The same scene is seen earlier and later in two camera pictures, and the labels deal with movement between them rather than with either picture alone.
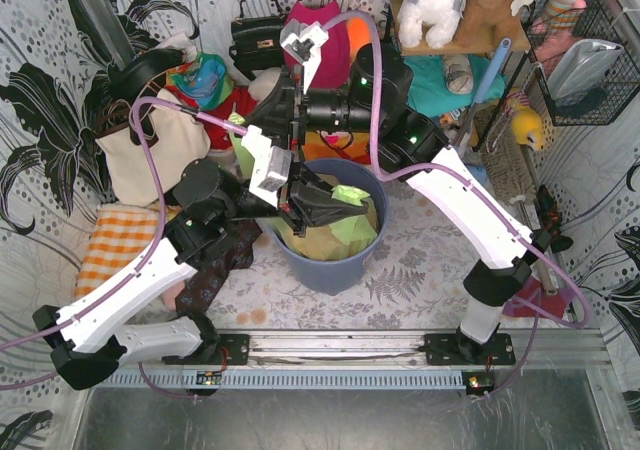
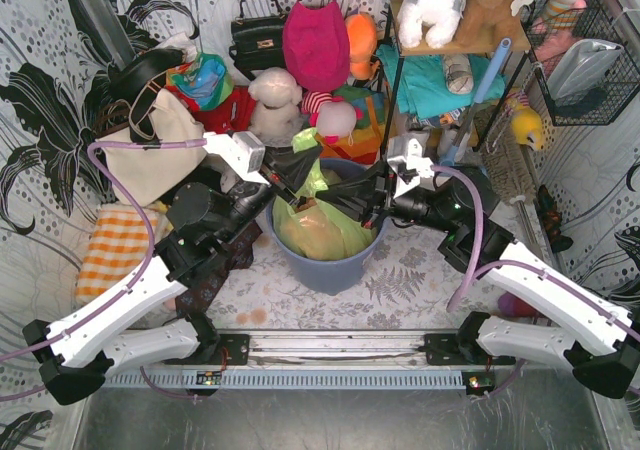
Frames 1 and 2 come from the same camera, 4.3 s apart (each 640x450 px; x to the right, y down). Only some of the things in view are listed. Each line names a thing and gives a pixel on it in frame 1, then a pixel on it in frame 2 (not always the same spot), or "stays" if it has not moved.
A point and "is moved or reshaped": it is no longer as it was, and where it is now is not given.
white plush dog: [434, 4] stays
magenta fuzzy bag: [335, 50] stays
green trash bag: [340, 240] is moved or reshaped
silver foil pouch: [581, 64] stays
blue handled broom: [504, 49] stays
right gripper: [292, 115] → [381, 202]
